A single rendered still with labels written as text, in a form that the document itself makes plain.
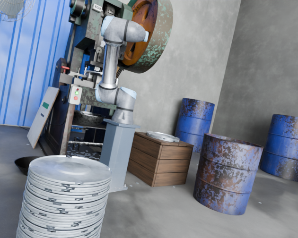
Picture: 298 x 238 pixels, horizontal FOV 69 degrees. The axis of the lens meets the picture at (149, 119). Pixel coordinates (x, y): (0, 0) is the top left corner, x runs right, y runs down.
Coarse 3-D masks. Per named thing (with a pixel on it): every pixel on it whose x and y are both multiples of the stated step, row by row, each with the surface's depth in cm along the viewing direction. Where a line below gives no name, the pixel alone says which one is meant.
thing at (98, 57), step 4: (100, 32) 194; (100, 36) 195; (100, 40) 195; (100, 44) 196; (104, 44) 198; (100, 48) 195; (92, 52) 199; (96, 52) 194; (100, 52) 196; (104, 52) 199; (92, 56) 198; (96, 56) 196; (100, 56) 193; (92, 60) 196; (96, 60) 194; (100, 60) 195
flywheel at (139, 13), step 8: (144, 0) 217; (152, 0) 204; (136, 8) 232; (144, 8) 222; (152, 8) 209; (136, 16) 234; (144, 16) 222; (152, 16) 207; (144, 24) 217; (152, 24) 205; (152, 32) 196; (128, 48) 239; (136, 48) 224; (144, 48) 204; (128, 56) 236; (136, 56) 221; (128, 64) 226
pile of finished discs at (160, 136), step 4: (148, 132) 190; (152, 132) 197; (156, 132) 202; (152, 136) 177; (156, 136) 175; (160, 136) 174; (164, 136) 182; (168, 136) 185; (172, 136) 196; (164, 140) 174; (168, 140) 175; (172, 140) 176; (176, 140) 179
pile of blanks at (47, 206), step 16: (32, 176) 69; (32, 192) 68; (48, 192) 66; (64, 192) 66; (80, 192) 68; (96, 192) 72; (32, 208) 67; (48, 208) 66; (64, 208) 68; (80, 208) 70; (96, 208) 73; (32, 224) 67; (48, 224) 66; (64, 224) 67; (80, 224) 70; (96, 224) 75
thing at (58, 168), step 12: (48, 156) 87; (60, 156) 91; (72, 156) 93; (36, 168) 73; (48, 168) 75; (60, 168) 76; (72, 168) 79; (84, 168) 81; (96, 168) 86; (108, 168) 88; (60, 180) 66; (72, 180) 69; (84, 180) 71; (96, 180) 73
